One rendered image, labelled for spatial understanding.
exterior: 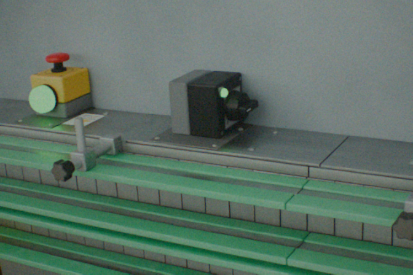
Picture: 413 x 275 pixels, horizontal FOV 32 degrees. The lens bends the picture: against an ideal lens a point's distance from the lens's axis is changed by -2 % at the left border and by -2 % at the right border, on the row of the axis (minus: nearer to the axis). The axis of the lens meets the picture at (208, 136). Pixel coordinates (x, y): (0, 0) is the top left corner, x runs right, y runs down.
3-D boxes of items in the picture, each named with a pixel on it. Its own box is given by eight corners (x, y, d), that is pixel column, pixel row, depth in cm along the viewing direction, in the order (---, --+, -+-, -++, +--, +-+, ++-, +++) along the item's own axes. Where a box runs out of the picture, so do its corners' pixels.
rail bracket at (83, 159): (106, 148, 109) (48, 180, 98) (101, 100, 107) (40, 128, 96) (128, 151, 107) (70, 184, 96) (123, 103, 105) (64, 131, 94)
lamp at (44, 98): (39, 108, 120) (27, 114, 118) (35, 82, 119) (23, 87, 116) (59, 111, 118) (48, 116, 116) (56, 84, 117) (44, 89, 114)
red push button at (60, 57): (42, 75, 120) (39, 55, 119) (58, 69, 123) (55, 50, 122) (61, 77, 118) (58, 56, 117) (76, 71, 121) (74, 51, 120)
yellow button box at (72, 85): (62, 103, 127) (34, 115, 121) (58, 61, 125) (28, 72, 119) (94, 106, 124) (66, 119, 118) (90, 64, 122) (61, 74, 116)
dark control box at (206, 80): (199, 117, 114) (171, 134, 107) (196, 67, 112) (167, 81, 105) (247, 123, 110) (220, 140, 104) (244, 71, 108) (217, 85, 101)
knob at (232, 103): (239, 115, 108) (260, 118, 107) (225, 124, 105) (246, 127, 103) (238, 86, 107) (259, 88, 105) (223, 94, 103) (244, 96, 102)
